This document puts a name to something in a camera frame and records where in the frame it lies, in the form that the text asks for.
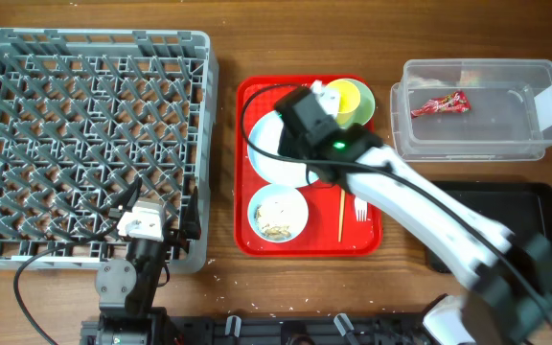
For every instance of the black tray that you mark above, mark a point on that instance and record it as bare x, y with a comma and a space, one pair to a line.
524, 207

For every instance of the clear plastic bin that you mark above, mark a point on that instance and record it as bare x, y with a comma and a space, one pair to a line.
510, 117

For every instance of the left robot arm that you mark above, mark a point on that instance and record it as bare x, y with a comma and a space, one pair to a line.
127, 286

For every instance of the red strawberry wrapper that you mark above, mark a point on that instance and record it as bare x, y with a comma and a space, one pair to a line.
455, 102

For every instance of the light blue rice bowl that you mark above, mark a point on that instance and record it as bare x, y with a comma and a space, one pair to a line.
298, 212

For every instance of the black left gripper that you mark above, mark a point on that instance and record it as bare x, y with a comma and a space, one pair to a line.
177, 237

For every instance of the grey dishwasher rack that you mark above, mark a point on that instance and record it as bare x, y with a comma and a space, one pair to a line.
82, 114

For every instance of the yellow cup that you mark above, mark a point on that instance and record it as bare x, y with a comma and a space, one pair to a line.
349, 100

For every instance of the wooden chopstick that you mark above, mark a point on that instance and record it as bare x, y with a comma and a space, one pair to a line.
341, 215

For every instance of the rice food waste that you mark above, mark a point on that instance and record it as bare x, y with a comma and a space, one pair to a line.
271, 221

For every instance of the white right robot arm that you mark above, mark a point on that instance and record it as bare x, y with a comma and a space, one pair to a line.
508, 278

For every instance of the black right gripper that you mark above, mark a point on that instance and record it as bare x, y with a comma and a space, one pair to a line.
287, 144

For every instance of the green bowl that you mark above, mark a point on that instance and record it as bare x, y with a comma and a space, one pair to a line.
367, 106

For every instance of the pink plastic fork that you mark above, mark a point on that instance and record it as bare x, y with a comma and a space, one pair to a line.
361, 209

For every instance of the red plastic tray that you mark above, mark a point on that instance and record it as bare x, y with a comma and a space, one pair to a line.
324, 235

